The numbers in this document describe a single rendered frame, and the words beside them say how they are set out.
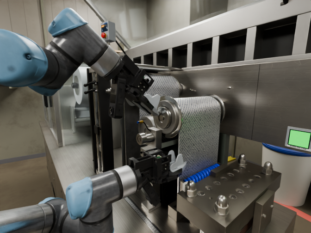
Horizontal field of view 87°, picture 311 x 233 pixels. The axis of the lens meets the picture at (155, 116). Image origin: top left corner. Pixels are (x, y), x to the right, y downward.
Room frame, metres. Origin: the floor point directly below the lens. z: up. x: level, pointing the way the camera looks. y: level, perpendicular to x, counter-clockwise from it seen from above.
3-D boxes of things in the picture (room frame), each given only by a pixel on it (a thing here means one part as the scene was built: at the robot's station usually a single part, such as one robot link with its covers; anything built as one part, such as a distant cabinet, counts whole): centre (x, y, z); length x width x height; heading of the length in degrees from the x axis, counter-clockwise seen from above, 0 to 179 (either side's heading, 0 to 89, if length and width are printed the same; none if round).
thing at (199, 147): (0.59, -0.17, 1.11); 0.23 x 0.01 x 0.18; 128
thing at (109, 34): (1.01, 0.28, 1.66); 0.07 x 0.07 x 0.10; 54
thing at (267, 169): (0.58, -0.43, 1.05); 0.04 x 0.04 x 0.04
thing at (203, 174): (0.57, -0.18, 1.03); 0.21 x 0.04 x 0.03; 128
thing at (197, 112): (0.74, -0.05, 1.16); 0.39 x 0.23 x 0.51; 38
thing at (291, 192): (1.88, -1.61, 0.33); 0.55 x 0.54 x 0.66; 120
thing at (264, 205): (0.45, -0.34, 0.96); 0.10 x 0.03 x 0.11; 128
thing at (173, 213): (0.59, -0.17, 0.92); 0.28 x 0.04 x 0.04; 128
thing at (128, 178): (0.40, 0.08, 1.11); 0.08 x 0.05 x 0.08; 38
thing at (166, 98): (0.56, -0.04, 1.25); 0.15 x 0.01 x 0.15; 38
